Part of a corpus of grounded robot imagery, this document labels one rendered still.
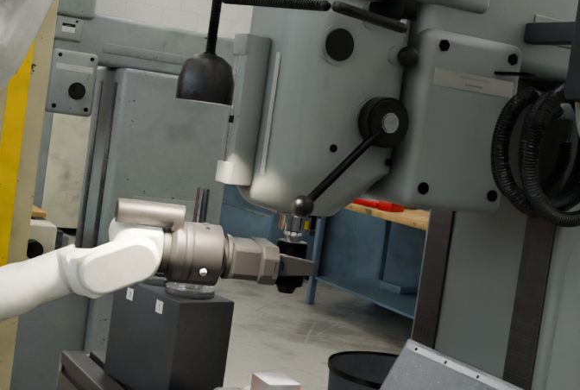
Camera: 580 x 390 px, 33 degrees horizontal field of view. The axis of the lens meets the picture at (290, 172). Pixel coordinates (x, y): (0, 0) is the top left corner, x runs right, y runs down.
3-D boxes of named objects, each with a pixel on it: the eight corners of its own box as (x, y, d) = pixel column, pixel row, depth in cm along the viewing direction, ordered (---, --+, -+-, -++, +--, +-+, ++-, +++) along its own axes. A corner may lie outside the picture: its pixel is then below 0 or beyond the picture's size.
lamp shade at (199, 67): (164, 96, 121) (170, 47, 121) (196, 101, 128) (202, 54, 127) (211, 103, 118) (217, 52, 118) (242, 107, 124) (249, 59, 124)
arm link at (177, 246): (188, 293, 136) (107, 286, 133) (179, 263, 146) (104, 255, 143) (202, 218, 133) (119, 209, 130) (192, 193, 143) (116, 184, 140)
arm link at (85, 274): (167, 274, 133) (72, 309, 132) (160, 249, 141) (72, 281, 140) (151, 234, 131) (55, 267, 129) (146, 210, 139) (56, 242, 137)
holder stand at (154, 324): (165, 409, 166) (180, 294, 165) (102, 372, 183) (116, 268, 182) (221, 403, 174) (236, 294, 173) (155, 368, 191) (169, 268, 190)
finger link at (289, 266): (312, 279, 141) (270, 274, 140) (314, 257, 141) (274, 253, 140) (314, 280, 140) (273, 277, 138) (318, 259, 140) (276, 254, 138)
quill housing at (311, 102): (277, 217, 129) (311, -23, 127) (212, 195, 147) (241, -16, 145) (393, 226, 138) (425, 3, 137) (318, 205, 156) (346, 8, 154)
